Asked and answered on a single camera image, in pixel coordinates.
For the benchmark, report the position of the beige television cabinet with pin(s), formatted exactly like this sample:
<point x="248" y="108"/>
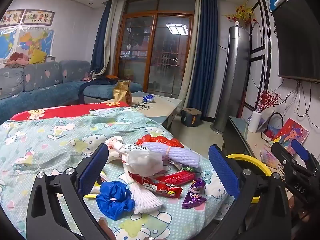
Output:
<point x="252" y="140"/>

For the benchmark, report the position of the person's right hand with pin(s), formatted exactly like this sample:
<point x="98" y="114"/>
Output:
<point x="301" y="211"/>

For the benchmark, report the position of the blue curtain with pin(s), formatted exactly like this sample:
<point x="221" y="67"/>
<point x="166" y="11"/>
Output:
<point x="100" y="42"/>
<point x="203" y="55"/>

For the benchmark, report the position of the blue snack wrapper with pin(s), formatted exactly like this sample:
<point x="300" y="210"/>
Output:
<point x="148" y="98"/>

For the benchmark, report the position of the dark storage stool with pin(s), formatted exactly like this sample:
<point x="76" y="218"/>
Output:
<point x="191" y="117"/>

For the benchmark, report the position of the dark cloth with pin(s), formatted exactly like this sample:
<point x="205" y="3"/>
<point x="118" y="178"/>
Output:
<point x="102" y="81"/>

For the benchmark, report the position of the colourful girl painting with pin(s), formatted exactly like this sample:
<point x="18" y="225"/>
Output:
<point x="291" y="135"/>

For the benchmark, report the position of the silver tower air conditioner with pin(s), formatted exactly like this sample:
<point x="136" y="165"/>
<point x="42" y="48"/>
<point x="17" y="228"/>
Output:
<point x="230" y="80"/>

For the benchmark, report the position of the cream curtain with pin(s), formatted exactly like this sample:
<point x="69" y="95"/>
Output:
<point x="112" y="35"/>
<point x="192" y="55"/>

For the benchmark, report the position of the beige grey coffee table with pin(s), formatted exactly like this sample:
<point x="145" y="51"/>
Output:
<point x="160" y="110"/>

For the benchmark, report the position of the white plastic bag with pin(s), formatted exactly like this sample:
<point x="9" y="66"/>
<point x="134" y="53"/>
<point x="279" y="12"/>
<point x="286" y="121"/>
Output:
<point x="142" y="162"/>

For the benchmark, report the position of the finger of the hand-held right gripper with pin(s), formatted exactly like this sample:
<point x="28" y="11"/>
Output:
<point x="281" y="153"/>
<point x="300" y="150"/>

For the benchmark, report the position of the purple candy wrapper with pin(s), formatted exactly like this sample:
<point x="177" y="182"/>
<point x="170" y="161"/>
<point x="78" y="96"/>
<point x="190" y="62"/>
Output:
<point x="192" y="197"/>

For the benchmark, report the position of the red berry branches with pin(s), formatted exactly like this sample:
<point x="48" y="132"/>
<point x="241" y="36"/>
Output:
<point x="267" y="100"/>

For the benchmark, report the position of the white picture board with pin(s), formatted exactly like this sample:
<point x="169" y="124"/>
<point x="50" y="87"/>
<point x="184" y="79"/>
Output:
<point x="264" y="121"/>

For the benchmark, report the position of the white foam fruit net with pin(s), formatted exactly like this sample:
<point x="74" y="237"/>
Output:
<point x="143" y="197"/>

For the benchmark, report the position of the pile of seed shells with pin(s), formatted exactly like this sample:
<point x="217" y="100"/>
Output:
<point x="143" y="106"/>

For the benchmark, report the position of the wooden framed glass door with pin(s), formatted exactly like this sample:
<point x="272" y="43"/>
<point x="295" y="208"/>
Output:
<point x="162" y="55"/>

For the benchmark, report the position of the white red printed bag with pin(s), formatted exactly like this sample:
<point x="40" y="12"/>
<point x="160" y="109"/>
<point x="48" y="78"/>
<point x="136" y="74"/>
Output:
<point x="115" y="146"/>

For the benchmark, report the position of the yellow rimmed black trash bin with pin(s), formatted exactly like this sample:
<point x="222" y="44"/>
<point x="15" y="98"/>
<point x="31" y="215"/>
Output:
<point x="250" y="158"/>

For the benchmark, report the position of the pink red cloth pile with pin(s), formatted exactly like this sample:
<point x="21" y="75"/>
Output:
<point x="17" y="58"/>

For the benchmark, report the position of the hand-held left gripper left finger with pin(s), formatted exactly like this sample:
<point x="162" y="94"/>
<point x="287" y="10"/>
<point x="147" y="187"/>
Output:
<point x="93" y="166"/>

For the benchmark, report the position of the blue grey sofa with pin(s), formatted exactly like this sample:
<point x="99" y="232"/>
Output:
<point x="37" y="77"/>

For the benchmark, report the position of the gold paper bag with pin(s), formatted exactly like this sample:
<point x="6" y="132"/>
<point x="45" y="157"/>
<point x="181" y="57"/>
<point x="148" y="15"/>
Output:
<point x="122" y="93"/>

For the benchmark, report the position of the blue plastic bag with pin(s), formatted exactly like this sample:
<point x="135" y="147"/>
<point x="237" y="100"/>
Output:
<point x="112" y="200"/>

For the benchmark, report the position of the lavender foam fruit net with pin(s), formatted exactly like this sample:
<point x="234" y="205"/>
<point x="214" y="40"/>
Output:
<point x="180" y="155"/>

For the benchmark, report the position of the country map poster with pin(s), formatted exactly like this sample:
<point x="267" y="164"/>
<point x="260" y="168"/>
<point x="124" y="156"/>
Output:
<point x="35" y="42"/>

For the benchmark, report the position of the yellow pillow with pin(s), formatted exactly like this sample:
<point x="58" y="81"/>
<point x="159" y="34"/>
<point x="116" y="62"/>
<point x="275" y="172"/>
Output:
<point x="37" y="56"/>

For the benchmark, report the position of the long red snack wrapper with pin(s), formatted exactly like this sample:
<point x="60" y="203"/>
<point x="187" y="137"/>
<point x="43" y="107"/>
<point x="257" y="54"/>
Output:
<point x="160" y="188"/>

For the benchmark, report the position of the wall mounted television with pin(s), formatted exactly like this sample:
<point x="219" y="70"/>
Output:
<point x="297" y="42"/>

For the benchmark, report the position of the white ribbed vase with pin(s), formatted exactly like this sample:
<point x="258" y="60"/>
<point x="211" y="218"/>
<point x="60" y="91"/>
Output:
<point x="254" y="122"/>

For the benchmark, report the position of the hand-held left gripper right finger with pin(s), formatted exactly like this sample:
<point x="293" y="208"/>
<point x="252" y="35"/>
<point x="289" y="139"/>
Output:
<point x="222" y="172"/>

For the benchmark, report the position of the red cartoon blanket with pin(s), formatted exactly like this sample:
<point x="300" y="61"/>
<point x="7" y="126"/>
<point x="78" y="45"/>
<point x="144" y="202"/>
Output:
<point x="62" y="111"/>

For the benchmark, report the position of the red plastic bag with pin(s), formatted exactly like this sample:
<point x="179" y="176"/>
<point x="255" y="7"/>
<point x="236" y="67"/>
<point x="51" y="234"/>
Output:
<point x="155" y="138"/>

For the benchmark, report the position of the green snack wrapper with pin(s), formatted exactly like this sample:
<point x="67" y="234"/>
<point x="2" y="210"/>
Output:
<point x="187" y="169"/>

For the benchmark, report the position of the red snack packet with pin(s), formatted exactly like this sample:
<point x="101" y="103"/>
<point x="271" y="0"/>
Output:
<point x="175" y="178"/>

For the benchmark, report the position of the yellow red artificial flowers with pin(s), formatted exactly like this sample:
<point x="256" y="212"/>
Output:
<point x="241" y="13"/>

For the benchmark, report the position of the colourful bead tray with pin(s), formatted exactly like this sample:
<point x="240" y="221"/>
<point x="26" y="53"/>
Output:
<point x="270" y="156"/>

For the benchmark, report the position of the framed embroidery picture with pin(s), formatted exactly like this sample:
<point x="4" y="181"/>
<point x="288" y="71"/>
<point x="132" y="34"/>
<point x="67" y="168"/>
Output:
<point x="11" y="18"/>
<point x="38" y="17"/>

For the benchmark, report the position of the world map poster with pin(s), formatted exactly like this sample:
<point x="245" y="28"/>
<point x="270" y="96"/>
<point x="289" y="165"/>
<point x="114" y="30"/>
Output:
<point x="7" y="45"/>

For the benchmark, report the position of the light blue cartoon cat blanket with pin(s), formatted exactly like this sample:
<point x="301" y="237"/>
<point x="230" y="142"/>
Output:
<point x="50" y="140"/>

